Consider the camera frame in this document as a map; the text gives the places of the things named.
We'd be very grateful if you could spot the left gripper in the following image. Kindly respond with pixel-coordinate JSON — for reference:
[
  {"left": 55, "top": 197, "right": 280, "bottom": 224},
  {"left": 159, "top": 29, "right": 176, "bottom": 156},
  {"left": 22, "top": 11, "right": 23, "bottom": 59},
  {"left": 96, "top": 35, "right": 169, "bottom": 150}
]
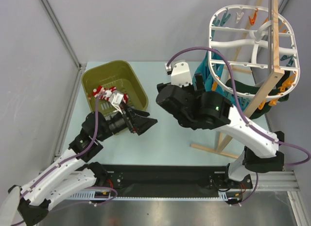
[{"left": 97, "top": 101, "right": 157, "bottom": 141}]

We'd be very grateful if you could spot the teal blue sock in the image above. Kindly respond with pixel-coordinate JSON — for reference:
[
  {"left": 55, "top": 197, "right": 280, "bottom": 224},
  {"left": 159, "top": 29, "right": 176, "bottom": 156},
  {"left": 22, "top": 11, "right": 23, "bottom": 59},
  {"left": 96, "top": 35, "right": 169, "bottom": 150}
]
[{"left": 195, "top": 52, "right": 251, "bottom": 111}]

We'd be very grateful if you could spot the red white striped sock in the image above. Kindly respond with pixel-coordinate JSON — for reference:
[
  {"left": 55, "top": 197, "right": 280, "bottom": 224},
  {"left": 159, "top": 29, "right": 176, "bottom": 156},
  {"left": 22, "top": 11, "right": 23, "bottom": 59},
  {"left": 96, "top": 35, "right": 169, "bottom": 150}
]
[{"left": 92, "top": 85, "right": 117, "bottom": 101}]

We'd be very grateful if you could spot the white plastic clip hanger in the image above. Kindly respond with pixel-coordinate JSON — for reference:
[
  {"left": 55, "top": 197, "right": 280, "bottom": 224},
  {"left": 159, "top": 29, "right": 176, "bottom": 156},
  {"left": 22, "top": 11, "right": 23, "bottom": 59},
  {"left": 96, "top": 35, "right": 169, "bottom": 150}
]
[{"left": 208, "top": 5, "right": 300, "bottom": 102}]

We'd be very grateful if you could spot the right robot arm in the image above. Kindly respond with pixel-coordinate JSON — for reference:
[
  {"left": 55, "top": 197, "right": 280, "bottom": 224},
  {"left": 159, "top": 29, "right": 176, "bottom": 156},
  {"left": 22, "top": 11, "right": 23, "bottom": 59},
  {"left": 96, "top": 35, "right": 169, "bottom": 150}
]
[{"left": 156, "top": 83, "right": 284, "bottom": 188}]

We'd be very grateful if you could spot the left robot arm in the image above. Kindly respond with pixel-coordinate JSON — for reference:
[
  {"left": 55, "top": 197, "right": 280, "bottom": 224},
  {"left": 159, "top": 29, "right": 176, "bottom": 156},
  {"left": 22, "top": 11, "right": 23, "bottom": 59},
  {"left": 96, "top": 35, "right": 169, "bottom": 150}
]
[{"left": 16, "top": 106, "right": 157, "bottom": 226}]

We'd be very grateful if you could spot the wooden hanger stand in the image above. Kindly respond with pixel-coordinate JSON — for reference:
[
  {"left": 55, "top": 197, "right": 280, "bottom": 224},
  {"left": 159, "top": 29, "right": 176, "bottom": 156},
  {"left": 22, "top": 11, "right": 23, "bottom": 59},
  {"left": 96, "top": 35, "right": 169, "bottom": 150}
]
[{"left": 190, "top": 0, "right": 285, "bottom": 161}]

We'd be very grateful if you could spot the olive green plastic basket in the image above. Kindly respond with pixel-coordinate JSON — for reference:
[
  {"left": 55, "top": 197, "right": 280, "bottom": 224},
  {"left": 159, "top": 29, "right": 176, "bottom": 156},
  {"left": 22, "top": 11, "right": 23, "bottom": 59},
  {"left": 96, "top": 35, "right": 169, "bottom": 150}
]
[{"left": 82, "top": 60, "right": 149, "bottom": 118}]

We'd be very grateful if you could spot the dark green sock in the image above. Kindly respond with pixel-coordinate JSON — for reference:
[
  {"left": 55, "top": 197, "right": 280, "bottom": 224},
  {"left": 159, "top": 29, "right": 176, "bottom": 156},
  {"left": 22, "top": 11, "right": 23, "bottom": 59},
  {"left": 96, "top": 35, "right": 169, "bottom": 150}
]
[{"left": 236, "top": 70, "right": 295, "bottom": 120}]

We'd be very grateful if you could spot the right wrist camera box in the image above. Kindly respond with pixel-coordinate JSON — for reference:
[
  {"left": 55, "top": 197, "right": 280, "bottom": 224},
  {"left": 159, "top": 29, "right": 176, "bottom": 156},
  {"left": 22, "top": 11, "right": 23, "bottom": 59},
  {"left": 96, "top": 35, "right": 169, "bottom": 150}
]
[{"left": 165, "top": 60, "right": 193, "bottom": 87}]

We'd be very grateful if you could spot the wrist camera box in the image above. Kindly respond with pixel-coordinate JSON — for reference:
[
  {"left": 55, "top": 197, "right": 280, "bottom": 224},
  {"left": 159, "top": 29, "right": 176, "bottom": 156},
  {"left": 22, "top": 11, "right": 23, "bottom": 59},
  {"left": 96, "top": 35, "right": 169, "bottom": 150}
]
[
  {"left": 108, "top": 90, "right": 125, "bottom": 113},
  {"left": 165, "top": 60, "right": 193, "bottom": 87}
]

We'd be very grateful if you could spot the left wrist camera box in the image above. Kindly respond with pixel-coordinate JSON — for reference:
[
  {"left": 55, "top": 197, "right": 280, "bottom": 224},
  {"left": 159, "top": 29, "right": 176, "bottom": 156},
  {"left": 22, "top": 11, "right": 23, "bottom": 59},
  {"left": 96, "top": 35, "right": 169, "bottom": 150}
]
[{"left": 108, "top": 90, "right": 125, "bottom": 113}]

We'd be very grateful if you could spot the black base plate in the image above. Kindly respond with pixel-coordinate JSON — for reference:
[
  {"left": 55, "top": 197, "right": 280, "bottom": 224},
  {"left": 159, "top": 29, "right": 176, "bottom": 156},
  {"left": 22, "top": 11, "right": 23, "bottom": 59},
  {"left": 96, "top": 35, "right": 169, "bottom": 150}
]
[{"left": 80, "top": 164, "right": 252, "bottom": 198}]

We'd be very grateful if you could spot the white cable duct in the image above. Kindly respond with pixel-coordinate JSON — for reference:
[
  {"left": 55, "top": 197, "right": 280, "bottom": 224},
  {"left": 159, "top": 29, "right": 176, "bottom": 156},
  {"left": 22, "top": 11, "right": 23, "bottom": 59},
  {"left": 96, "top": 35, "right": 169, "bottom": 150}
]
[{"left": 67, "top": 190, "right": 240, "bottom": 202}]

